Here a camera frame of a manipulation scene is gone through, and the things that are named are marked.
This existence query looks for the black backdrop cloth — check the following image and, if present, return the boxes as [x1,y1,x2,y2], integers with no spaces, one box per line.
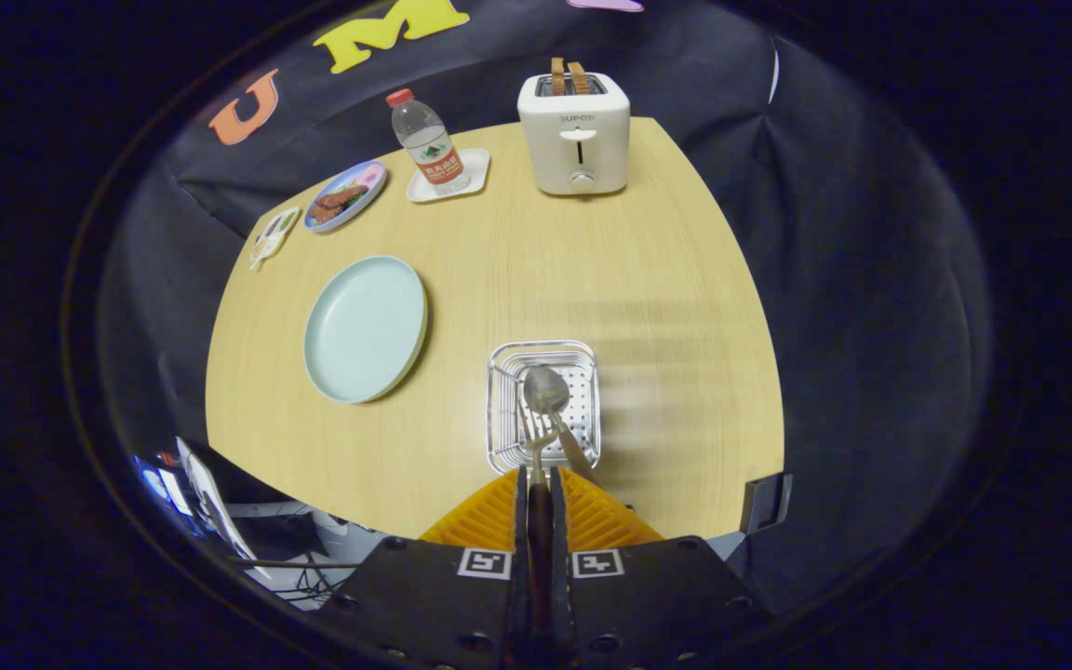
[94,0,993,615]

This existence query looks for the perforated metal basket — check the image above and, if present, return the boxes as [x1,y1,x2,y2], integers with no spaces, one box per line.
[486,340,602,476]

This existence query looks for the brown food pieces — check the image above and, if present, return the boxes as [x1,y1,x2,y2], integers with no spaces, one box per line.
[310,184,369,224]

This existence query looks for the small white shaped dish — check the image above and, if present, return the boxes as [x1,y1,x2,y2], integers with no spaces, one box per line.
[249,207,302,271]

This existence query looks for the colourful printed plate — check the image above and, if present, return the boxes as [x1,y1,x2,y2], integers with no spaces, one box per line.
[303,160,388,234]

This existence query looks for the black cable bundle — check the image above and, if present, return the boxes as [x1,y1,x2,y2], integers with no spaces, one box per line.
[248,554,360,606]

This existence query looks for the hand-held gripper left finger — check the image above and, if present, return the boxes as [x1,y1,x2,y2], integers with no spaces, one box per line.
[327,465,537,670]

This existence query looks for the black bracket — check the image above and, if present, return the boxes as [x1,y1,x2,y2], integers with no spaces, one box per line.
[741,472,793,536]

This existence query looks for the white square coaster tray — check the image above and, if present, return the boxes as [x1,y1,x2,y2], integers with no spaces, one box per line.
[406,148,491,204]

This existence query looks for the metal spoon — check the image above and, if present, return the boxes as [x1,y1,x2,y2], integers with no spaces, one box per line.
[523,365,600,487]

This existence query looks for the fork with wooden handle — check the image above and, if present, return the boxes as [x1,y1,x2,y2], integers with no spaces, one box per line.
[517,408,559,652]

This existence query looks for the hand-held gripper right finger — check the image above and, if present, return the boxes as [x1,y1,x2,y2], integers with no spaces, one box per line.
[543,465,774,670]

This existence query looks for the white toaster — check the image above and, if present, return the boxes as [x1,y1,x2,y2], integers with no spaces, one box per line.
[516,72,632,196]

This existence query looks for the pale green plate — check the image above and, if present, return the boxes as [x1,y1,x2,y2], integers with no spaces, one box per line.
[302,255,429,405]

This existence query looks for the clear water bottle red cap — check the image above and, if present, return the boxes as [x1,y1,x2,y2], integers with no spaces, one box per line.
[385,88,472,196]

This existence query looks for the white paper sheets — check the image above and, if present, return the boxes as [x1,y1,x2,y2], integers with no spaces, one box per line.
[175,437,258,569]

